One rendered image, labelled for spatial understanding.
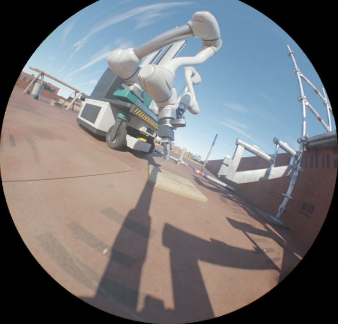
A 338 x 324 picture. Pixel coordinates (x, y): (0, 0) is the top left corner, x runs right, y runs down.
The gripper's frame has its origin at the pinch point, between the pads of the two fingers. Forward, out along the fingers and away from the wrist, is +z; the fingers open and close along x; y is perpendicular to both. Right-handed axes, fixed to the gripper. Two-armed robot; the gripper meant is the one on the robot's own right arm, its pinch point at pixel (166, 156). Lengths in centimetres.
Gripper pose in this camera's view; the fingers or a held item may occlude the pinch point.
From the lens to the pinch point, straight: 52.4
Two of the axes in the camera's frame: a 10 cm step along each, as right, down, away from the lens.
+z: 0.0, 10.0, -0.6
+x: -2.4, -0.6, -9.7
